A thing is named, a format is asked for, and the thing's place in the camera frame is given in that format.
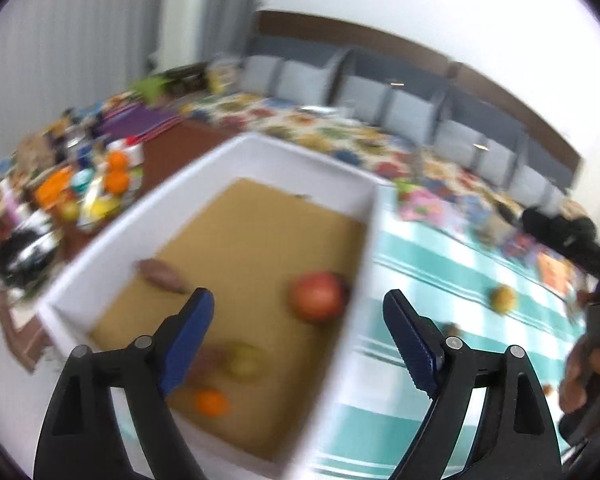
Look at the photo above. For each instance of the orange plastic item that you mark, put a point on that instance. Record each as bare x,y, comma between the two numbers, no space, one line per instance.
55,189

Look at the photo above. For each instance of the pink floral packet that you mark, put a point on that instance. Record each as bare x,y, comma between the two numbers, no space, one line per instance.
425,205

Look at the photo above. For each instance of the green brown round fruit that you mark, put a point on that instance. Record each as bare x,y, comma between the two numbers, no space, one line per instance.
245,360

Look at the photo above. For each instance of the person's right hand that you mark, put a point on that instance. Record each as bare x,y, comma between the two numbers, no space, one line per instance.
580,375

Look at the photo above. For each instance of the large orange tangerine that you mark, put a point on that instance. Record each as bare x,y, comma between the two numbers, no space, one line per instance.
210,402

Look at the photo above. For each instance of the white cardboard box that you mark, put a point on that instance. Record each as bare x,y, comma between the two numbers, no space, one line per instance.
260,230

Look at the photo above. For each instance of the orange fruit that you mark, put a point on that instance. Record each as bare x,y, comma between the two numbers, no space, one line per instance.
117,161
117,182

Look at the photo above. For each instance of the black pot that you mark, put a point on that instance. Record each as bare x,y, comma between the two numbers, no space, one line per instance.
25,255

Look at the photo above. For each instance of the small orange tangerine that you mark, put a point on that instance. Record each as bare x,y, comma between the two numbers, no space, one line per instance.
547,390

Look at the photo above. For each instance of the spotted purple sweet potato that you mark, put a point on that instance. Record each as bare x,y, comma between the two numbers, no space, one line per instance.
211,361

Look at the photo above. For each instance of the yellow bag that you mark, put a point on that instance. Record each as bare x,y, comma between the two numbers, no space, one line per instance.
222,76

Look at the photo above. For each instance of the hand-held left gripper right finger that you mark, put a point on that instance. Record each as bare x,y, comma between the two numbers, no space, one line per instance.
412,345

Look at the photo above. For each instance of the smooth purple sweet potato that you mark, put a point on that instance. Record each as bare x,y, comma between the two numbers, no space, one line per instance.
162,275

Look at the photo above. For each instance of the purple mat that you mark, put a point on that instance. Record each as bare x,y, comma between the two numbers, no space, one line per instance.
140,121

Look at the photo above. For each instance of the yellow round fruit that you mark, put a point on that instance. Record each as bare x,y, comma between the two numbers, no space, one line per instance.
502,298

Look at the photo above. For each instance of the red apple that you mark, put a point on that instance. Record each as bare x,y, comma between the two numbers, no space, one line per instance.
317,297

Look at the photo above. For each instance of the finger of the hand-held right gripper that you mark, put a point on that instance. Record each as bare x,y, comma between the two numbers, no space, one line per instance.
555,230

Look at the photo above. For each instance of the green white checked tablecloth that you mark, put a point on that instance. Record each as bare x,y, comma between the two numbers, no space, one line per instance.
455,280

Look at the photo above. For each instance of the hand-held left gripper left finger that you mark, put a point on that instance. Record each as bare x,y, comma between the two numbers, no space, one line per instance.
190,340

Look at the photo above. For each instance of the green toy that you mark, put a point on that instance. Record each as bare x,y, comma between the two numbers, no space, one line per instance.
150,89

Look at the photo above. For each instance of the dark brown mangosteen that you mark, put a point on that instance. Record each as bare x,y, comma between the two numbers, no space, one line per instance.
451,331

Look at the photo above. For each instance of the brown headboard panel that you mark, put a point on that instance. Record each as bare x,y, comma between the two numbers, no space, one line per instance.
520,110
355,32

